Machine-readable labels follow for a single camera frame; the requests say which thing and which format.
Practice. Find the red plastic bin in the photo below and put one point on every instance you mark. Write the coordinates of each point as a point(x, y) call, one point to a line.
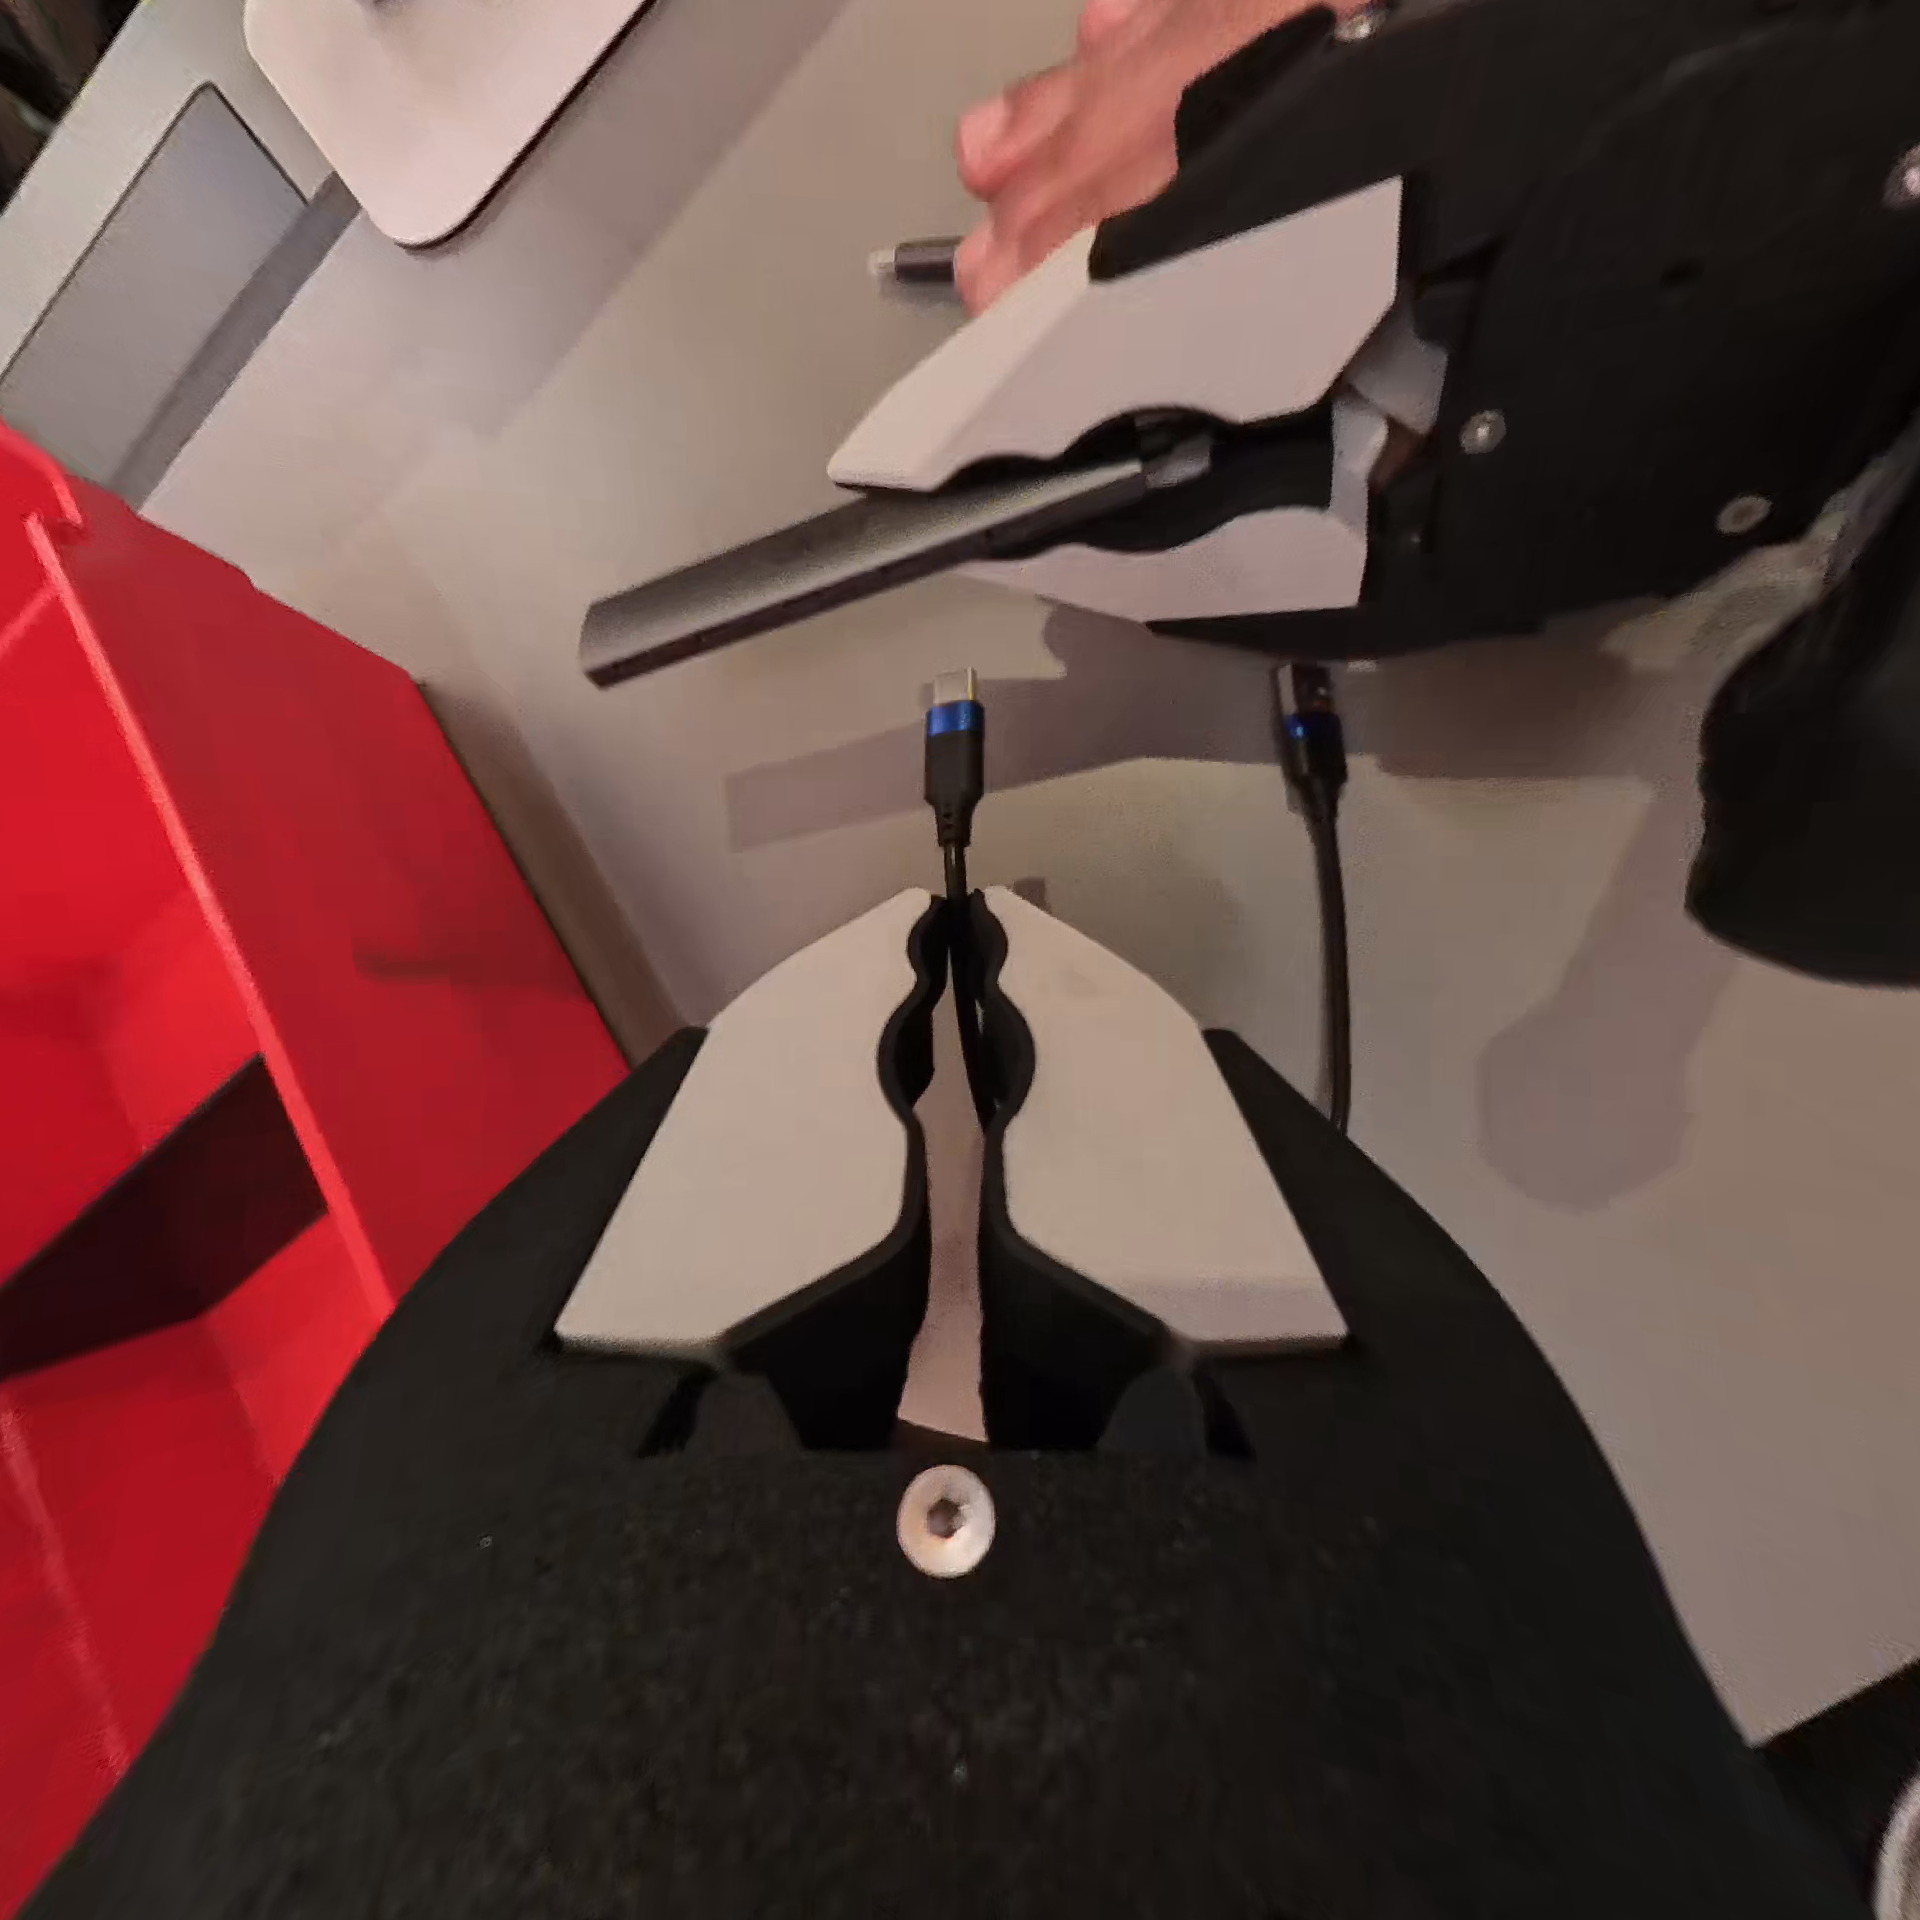
point(224, 898)

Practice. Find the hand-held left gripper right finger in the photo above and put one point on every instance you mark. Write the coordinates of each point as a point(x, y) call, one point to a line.
point(1157, 1184)

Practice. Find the white shoe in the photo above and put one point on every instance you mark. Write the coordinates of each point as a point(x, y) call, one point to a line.
point(1905, 1852)

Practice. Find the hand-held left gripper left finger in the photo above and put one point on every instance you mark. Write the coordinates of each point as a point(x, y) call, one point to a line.
point(751, 1184)

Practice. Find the black bin divider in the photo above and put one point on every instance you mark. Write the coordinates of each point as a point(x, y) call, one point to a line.
point(194, 1213)

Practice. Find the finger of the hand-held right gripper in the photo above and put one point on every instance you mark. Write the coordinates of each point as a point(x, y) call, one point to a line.
point(1172, 337)
point(1248, 560)

